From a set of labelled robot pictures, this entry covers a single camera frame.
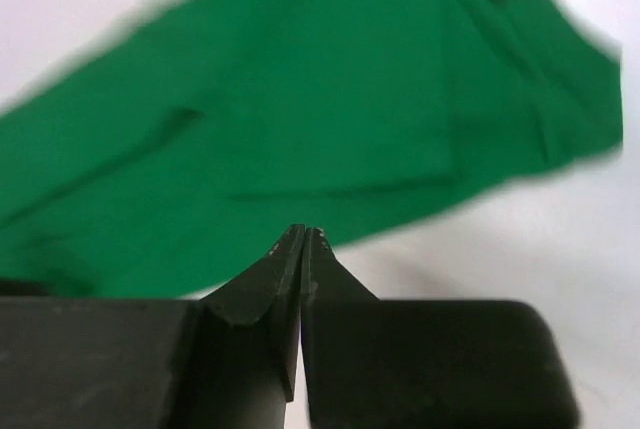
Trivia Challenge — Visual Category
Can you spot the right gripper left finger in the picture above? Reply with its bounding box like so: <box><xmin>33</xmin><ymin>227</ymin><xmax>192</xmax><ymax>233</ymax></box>
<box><xmin>201</xmin><ymin>224</ymin><xmax>304</xmax><ymax>402</ymax></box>

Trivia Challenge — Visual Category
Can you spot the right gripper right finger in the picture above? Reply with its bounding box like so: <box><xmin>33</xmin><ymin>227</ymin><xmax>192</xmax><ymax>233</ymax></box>
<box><xmin>301</xmin><ymin>228</ymin><xmax>378</xmax><ymax>304</ymax></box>

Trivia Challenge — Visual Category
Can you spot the green t shirt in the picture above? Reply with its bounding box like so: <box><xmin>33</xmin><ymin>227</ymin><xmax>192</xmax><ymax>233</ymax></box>
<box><xmin>1</xmin><ymin>0</ymin><xmax>623</xmax><ymax>297</ymax></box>

